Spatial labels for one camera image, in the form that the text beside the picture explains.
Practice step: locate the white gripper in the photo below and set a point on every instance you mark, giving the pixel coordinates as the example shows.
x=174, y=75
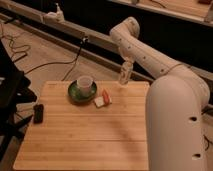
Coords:
x=127, y=58

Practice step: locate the clear plastic bottle white label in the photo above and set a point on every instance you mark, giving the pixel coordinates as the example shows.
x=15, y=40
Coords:
x=125, y=73

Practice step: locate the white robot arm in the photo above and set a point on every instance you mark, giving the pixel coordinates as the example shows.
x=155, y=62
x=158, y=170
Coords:
x=174, y=103

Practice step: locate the white paper cup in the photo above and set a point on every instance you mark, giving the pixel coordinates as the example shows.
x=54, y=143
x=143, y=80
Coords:
x=84, y=84

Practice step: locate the orange and white small carton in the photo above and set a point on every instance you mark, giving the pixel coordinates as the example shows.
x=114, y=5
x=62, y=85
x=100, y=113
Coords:
x=103, y=100

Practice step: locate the green plate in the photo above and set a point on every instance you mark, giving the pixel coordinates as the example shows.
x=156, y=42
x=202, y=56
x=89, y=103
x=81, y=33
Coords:
x=76, y=96

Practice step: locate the white object on beam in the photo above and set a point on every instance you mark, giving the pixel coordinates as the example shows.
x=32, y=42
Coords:
x=58, y=15

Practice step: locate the black small device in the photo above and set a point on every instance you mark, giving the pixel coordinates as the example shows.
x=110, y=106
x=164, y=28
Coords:
x=38, y=113

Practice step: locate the black chair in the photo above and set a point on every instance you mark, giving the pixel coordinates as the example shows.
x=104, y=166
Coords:
x=14, y=89

